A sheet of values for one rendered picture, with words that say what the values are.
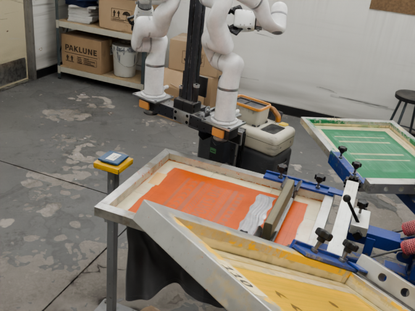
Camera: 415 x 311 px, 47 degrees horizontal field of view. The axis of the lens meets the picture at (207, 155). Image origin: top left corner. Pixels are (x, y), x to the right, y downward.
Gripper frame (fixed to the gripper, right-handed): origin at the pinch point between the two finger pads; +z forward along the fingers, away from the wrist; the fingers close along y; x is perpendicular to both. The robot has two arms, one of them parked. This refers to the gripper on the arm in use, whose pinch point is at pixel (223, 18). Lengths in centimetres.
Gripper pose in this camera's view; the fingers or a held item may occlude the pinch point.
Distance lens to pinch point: 233.5
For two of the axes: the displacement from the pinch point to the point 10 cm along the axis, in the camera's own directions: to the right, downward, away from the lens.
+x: -0.2, -4.0, -9.2
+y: 1.2, -9.1, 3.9
